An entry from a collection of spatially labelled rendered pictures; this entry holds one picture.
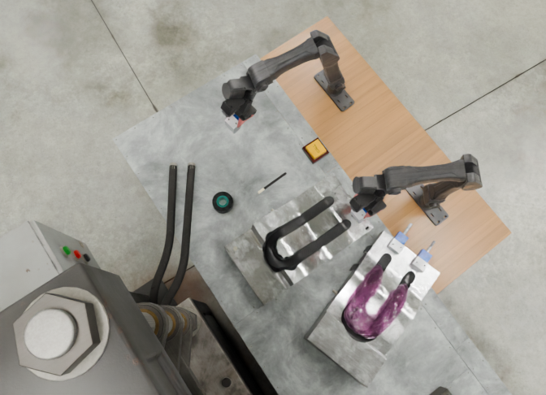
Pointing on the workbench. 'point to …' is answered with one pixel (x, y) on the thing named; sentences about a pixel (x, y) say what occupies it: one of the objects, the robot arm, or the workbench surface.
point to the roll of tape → (223, 205)
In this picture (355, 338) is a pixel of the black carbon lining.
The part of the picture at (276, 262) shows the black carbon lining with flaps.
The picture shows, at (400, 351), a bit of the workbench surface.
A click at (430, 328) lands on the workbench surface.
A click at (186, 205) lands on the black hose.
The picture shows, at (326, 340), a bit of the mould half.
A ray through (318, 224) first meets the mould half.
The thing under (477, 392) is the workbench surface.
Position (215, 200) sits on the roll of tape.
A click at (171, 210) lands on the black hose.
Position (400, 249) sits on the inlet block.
